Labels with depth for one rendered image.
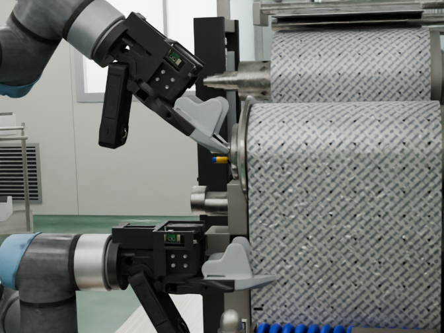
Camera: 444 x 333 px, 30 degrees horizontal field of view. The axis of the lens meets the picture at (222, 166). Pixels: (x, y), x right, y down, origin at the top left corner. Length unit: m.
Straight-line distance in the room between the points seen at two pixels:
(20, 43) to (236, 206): 0.36
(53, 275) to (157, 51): 0.32
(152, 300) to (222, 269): 0.10
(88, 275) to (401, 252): 0.39
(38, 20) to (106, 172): 5.93
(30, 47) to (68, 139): 5.97
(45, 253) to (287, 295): 0.32
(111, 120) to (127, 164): 5.86
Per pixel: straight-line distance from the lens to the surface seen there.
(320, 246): 1.04
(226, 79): 1.33
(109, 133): 1.10
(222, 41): 1.37
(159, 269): 1.05
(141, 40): 1.08
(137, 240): 1.07
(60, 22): 1.10
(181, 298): 1.67
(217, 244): 1.14
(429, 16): 1.41
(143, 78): 1.06
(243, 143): 1.03
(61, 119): 7.11
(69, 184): 7.15
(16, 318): 1.18
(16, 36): 1.13
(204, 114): 1.06
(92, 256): 1.08
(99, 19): 1.08
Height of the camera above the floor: 1.38
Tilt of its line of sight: 8 degrees down
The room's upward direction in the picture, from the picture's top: 2 degrees counter-clockwise
